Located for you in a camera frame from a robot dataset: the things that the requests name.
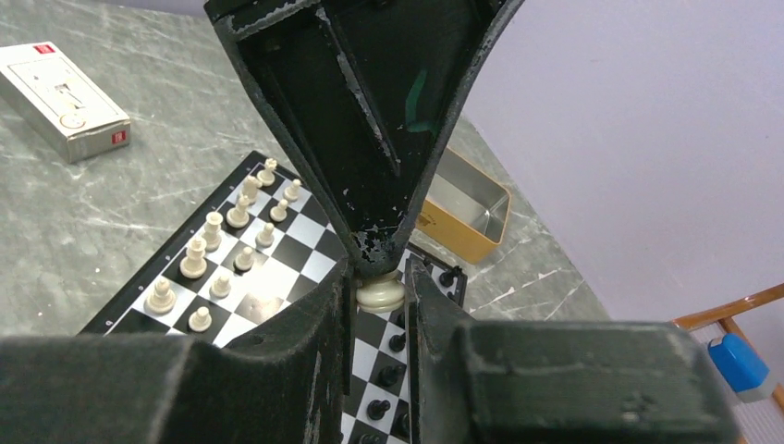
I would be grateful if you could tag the white chess piece sixteenth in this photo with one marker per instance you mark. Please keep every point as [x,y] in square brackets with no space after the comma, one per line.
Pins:
[381,294]

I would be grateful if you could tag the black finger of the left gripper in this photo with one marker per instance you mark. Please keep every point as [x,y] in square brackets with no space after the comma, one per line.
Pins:
[363,97]

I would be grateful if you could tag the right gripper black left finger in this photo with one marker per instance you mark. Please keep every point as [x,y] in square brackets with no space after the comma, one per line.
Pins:
[282,382]

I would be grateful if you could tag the orange wooden rack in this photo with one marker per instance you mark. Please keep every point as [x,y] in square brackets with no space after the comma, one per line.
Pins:
[760,421]

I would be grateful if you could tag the small white card box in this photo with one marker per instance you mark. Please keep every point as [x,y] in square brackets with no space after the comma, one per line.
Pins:
[65,107]

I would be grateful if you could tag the white chess rook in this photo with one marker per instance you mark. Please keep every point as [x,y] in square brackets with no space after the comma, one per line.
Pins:
[267,175]

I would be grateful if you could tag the white chess piece fifteenth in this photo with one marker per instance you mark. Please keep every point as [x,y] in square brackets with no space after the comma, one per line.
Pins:
[249,188]

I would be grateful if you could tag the black white chessboard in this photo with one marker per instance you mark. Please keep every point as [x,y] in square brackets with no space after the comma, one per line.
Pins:
[305,249]

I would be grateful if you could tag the gold tin of white pieces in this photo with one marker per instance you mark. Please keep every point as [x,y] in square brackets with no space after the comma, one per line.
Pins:
[465,210]

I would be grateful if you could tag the white chess piece thirteenth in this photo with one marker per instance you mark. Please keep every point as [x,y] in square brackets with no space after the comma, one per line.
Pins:
[266,236]

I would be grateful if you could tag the white chess piece fourteenth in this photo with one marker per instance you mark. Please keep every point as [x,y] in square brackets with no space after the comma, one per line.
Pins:
[211,231]

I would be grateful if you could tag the white chess piece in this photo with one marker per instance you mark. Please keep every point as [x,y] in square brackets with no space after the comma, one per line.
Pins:
[200,320]
[244,260]
[220,287]
[292,192]

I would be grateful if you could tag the white chess piece eleventh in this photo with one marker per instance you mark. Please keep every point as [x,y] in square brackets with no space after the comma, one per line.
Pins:
[162,298]

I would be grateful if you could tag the blue cube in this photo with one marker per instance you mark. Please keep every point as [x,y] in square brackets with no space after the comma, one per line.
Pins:
[742,368]

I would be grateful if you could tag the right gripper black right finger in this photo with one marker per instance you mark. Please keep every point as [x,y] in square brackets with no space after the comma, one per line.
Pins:
[517,381]

